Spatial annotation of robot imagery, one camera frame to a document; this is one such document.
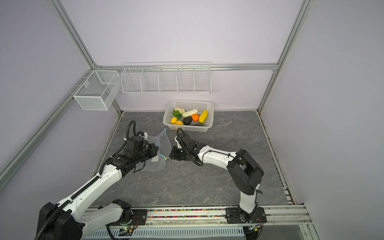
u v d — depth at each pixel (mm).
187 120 1082
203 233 643
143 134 754
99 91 999
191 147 689
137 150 627
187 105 1157
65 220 378
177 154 755
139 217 738
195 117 1119
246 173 470
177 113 1122
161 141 866
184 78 991
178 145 715
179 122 1064
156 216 754
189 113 1152
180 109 1145
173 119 1087
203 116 1119
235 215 738
